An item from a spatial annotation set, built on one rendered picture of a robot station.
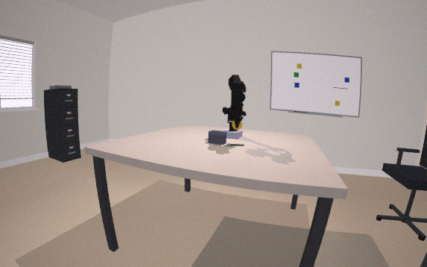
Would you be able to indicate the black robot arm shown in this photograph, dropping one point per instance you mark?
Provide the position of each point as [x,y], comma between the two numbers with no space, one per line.
[238,90]

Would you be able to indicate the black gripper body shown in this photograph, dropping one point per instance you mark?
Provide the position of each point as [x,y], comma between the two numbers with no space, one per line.
[237,110]

